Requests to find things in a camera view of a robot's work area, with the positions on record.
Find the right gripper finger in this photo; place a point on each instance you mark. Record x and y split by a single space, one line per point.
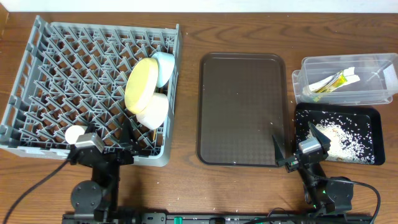
321 138
279 158

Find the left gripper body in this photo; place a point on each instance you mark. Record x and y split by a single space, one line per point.
119 160

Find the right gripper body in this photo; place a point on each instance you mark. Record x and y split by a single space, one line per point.
291 165

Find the food scraps rice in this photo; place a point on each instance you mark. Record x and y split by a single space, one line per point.
350 134

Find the wooden chopstick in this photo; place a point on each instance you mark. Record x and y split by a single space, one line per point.
154 135

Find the white cup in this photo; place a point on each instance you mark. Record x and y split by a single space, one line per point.
73 132

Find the white bowl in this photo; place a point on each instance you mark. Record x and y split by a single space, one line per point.
154 114

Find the yellow plate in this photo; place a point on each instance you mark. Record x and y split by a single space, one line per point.
141 85

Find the green snack wrapper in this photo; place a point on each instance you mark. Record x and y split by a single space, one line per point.
331 83

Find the light blue bowl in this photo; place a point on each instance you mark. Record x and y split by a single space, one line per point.
166 63

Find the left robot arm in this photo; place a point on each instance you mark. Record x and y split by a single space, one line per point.
96 200

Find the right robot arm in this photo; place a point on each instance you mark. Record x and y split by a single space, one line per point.
329 196

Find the black waste tray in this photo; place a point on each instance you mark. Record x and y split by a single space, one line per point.
376 126

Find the grey plastic dishwasher rack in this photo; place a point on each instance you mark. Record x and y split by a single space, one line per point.
76 74

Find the dark brown serving tray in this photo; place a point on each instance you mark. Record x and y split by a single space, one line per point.
242 109

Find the clear plastic bin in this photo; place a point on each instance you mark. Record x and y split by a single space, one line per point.
377 85

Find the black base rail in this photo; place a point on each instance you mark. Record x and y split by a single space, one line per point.
276 218

